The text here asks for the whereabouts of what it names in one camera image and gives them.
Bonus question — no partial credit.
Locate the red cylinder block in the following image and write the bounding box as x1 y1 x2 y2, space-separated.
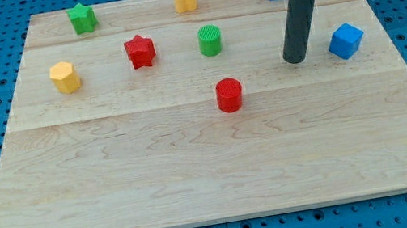
215 78 243 113

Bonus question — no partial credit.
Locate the green cylinder block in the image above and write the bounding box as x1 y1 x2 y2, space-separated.
197 24 222 57

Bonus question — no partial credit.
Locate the wooden board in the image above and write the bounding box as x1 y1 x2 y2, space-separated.
0 0 407 228

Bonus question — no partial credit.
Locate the red star block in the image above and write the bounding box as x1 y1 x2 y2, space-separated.
124 35 156 69

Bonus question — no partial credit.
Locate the yellow hexagon block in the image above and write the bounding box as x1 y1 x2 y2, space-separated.
49 61 82 94

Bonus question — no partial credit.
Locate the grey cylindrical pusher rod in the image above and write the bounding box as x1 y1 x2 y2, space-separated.
282 0 315 64

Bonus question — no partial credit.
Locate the green star block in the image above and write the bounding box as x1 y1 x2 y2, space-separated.
67 2 98 35

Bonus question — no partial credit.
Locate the blue cube block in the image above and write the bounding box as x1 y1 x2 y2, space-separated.
329 23 363 60

